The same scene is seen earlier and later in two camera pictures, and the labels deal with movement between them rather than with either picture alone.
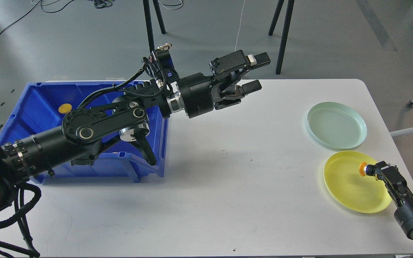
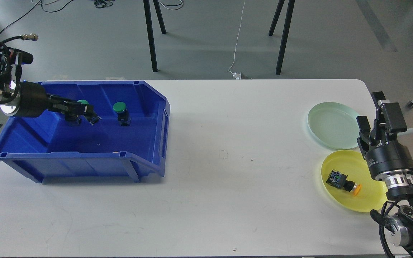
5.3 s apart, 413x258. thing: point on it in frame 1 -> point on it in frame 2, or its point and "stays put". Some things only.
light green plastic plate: (336, 125) stays put
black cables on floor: (99, 4) stays put
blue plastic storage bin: (42, 106) stays put
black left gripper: (199, 92) -> (33, 101)
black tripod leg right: (290, 6) stays put
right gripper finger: (394, 181) -> (364, 126)
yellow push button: (365, 169) -> (338, 179)
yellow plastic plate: (365, 194) stays put
